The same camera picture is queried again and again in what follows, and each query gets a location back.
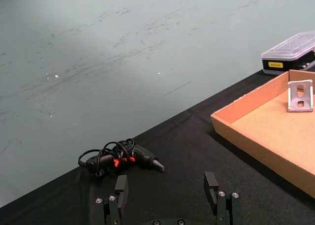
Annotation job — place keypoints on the shallow brown cardboard tray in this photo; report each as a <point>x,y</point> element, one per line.
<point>270,126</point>

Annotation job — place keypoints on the silver metal corner bracket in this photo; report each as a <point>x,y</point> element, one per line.
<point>300,96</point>

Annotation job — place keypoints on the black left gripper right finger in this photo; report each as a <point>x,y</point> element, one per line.
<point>216,193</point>

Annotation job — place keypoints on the clear plastic case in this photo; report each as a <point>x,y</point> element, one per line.
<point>288,55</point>

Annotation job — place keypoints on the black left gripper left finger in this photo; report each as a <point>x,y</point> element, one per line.
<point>121,191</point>

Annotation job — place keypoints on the black table cloth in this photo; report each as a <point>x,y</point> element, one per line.
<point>182,166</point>

